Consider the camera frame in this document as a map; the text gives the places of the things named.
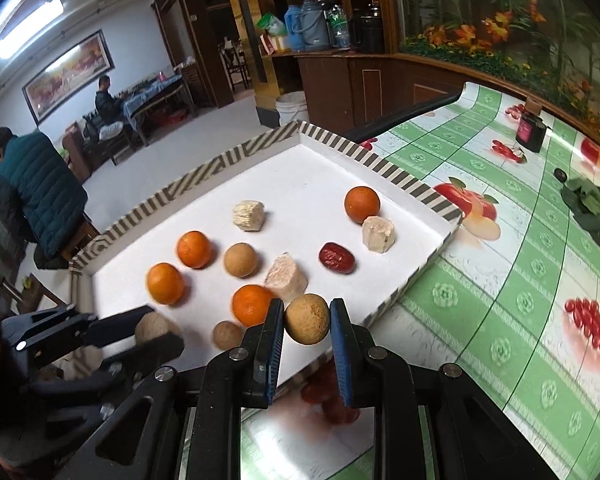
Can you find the framed wall painting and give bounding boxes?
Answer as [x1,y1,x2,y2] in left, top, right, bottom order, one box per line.
[21,29,117,126]

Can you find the red jujube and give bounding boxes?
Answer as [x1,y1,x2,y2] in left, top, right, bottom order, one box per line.
[318,242,357,275]

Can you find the clear plastic bottle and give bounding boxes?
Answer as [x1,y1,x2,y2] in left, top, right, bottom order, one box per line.
[329,4,353,50]

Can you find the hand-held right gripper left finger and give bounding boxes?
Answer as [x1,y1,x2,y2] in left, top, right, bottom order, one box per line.
[55,298,286,480]

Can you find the dark jar with pink label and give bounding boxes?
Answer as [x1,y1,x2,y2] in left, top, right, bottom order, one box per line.
[515,100,546,155]

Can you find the small orange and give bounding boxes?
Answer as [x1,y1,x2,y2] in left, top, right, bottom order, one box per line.
[231,284,276,328]
[146,262,186,306]
[176,230,215,269]
[344,186,381,223]

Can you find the table with blue cloth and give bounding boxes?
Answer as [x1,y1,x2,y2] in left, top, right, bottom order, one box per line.
[122,74,197,148]

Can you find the tan longan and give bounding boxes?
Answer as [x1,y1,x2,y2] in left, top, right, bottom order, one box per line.
[223,242,259,278]
[212,321,246,351]
[135,312,181,348]
[285,293,331,346]

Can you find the red and white box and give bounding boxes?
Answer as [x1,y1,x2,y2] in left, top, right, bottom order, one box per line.
[260,34,291,56]

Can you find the flower display glass panel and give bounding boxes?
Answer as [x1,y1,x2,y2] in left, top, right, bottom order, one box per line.
[390,0,600,146]

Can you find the white plastic bucket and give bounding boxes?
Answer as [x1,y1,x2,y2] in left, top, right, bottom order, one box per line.
[275,91,311,128]

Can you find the wooden stool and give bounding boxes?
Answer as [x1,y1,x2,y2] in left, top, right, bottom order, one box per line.
[60,215,101,261]

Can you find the wooden chair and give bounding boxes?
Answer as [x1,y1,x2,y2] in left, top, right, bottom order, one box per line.
[219,40,253,93]

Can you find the dark wooden partition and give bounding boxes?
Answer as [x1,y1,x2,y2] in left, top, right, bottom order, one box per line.
[152,0,236,108]

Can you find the black kettle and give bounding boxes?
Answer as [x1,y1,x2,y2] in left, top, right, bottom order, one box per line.
[354,6,386,54]

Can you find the brown wooden counter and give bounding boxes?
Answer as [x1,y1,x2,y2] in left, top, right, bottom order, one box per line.
[255,50,466,141]

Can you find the green leafy vegetable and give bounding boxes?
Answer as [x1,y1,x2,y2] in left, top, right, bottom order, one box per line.
[560,177,600,251]

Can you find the green checked tablecloth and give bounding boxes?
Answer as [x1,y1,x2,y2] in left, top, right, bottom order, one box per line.
[240,82,600,480]

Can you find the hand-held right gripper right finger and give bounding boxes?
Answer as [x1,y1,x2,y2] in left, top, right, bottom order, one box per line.
[330,298,563,480]

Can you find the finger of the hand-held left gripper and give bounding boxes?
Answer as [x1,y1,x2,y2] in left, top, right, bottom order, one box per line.
[79,304,156,351]
[30,335,187,402]

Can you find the white tray with striped rim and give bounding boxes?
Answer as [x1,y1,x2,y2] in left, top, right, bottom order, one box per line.
[69,120,465,396]

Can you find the ceiling light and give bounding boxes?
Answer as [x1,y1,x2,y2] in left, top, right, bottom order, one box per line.
[0,0,65,59]

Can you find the grey thermos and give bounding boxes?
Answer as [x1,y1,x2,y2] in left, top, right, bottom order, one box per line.
[300,0,332,52]

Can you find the blue thermos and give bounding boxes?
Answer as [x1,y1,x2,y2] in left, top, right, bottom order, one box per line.
[284,4,306,52]

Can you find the beige crumbly chunk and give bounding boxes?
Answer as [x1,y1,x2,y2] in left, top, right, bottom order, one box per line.
[264,253,308,306]
[362,215,397,254]
[231,200,266,232]

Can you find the green and white bag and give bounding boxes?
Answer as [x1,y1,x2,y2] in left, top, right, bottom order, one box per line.
[256,12,288,38]

